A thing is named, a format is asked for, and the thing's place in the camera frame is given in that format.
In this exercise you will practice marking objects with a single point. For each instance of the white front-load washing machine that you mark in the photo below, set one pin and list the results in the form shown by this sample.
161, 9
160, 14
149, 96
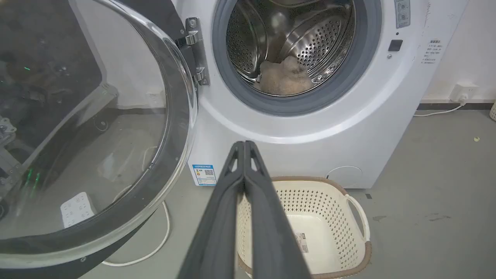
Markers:
348, 128

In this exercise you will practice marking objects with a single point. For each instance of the silver metal door hinge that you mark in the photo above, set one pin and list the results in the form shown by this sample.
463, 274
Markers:
195, 50

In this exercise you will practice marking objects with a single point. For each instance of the cream perforated laundry basket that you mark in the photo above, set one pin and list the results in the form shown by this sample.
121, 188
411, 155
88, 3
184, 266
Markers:
329, 232

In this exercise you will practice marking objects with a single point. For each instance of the blue energy label sticker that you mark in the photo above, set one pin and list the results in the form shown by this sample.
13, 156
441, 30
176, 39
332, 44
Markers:
204, 175

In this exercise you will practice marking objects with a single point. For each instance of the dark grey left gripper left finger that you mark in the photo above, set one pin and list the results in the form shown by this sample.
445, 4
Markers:
217, 232

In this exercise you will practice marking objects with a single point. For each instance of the white wall plug adapter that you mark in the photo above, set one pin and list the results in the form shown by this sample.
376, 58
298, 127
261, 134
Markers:
463, 91

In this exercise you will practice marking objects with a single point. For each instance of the glass washer door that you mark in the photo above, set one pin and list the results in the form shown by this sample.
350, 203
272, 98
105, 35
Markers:
116, 128

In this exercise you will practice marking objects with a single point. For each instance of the white power strip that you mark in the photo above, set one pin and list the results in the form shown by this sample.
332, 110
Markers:
76, 209

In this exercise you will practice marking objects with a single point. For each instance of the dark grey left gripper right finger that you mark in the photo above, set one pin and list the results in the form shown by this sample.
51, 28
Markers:
271, 232

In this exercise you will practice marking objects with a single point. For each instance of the beige towel in drum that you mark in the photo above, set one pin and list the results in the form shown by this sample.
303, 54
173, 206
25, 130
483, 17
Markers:
286, 77

